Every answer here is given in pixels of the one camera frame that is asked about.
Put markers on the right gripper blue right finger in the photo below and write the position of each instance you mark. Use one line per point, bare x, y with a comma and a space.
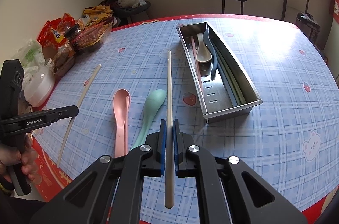
176, 131

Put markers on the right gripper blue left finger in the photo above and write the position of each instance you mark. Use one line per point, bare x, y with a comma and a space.
163, 135

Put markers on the green spoon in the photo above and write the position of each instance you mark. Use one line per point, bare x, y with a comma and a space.
152, 105

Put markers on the pink spoon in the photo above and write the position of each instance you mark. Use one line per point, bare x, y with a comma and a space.
119, 101

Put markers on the green chopstick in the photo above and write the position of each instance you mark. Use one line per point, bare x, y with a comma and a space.
234, 86

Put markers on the white spoon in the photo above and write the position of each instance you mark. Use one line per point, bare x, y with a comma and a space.
203, 55

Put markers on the blue spoon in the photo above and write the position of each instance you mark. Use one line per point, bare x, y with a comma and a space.
207, 42

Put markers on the person left hand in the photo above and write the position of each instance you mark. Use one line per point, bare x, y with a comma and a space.
12, 156

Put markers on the white plastic lidded container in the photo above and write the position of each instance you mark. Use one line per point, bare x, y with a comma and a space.
40, 86

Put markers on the stainless steel utensil tray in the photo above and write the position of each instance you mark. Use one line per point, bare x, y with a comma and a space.
223, 86

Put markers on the red tablecloth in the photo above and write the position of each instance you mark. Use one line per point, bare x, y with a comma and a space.
47, 181

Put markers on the green white plastic bag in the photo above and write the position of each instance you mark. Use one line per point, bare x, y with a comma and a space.
30, 56

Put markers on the brown food packet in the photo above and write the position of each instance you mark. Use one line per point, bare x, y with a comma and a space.
63, 61

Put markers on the red snack bag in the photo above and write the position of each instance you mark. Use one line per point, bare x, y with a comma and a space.
52, 33

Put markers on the dark glass jar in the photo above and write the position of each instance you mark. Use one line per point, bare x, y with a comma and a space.
72, 34

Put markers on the red peanut package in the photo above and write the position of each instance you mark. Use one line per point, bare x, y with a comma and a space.
91, 39

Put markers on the white plastic bag on stool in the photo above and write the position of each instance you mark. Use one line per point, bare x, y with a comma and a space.
131, 3

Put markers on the yellow snack bags pile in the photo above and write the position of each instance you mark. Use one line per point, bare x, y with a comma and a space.
97, 14

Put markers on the silver rice cooker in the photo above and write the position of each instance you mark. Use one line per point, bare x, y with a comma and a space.
308, 25

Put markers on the red cloth on refrigerator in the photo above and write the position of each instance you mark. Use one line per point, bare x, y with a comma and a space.
334, 9

